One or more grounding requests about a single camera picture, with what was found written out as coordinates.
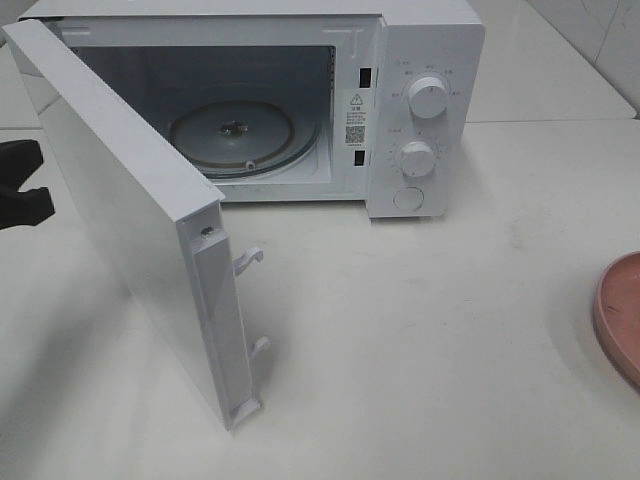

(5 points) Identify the white microwave knob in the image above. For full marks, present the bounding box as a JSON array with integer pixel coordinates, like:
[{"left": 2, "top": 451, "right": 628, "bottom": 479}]
[
  {"left": 399, "top": 141, "right": 436, "bottom": 178},
  {"left": 407, "top": 76, "right": 449, "bottom": 119}
]

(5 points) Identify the pink plate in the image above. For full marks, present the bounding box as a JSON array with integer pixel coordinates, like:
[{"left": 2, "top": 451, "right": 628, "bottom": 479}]
[{"left": 592, "top": 251, "right": 639, "bottom": 390}]

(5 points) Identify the glass microwave turntable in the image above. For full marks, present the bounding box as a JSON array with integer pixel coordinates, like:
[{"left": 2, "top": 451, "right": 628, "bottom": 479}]
[{"left": 169, "top": 100, "right": 321, "bottom": 179}]

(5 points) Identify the white round door button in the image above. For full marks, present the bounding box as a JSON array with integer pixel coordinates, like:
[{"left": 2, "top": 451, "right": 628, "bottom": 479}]
[{"left": 393, "top": 187, "right": 424, "bottom": 212}]

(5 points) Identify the white microwave door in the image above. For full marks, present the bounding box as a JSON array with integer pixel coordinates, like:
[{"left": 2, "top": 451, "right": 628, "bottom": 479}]
[{"left": 4, "top": 20, "right": 269, "bottom": 429}]

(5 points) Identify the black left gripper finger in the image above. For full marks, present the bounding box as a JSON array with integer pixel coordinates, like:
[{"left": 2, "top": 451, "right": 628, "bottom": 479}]
[
  {"left": 0, "top": 186, "right": 54, "bottom": 230},
  {"left": 0, "top": 139, "right": 43, "bottom": 191}
]

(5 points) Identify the white microwave oven body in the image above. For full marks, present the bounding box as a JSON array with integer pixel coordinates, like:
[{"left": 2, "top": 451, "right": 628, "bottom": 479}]
[{"left": 14, "top": 1, "right": 485, "bottom": 218}]

